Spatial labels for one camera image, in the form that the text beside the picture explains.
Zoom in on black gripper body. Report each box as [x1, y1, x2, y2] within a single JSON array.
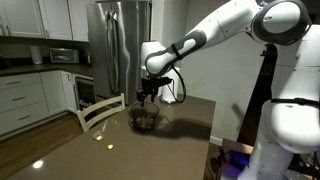
[[141, 76, 173, 97]]

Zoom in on yellow candy with clear wrapper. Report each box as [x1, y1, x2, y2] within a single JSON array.
[[92, 130, 105, 142]]

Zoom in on pile of wrapped candies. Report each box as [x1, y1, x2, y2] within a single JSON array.
[[134, 114, 155, 131]]

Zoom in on white wooden chair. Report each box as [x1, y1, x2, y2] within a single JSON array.
[[76, 92, 126, 133]]

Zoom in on stainless steel refrigerator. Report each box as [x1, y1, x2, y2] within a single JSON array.
[[86, 0, 153, 106]]

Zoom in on white single door cabinet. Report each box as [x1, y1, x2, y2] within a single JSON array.
[[40, 70, 78, 117]]

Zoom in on silver toaster oven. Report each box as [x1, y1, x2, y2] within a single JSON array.
[[49, 47, 80, 65]]

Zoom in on small kitchen paper towel roll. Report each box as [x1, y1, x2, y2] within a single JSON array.
[[29, 45, 44, 66]]

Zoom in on white three drawer cabinet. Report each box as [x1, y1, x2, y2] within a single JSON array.
[[0, 72, 50, 136]]

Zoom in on white upper cabinets by refrigerator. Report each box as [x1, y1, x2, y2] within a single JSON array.
[[0, 0, 91, 43]]

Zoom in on black wire mesh basket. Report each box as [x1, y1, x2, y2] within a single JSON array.
[[128, 101, 161, 132]]

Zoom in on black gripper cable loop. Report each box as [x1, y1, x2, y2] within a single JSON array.
[[165, 65, 187, 104]]

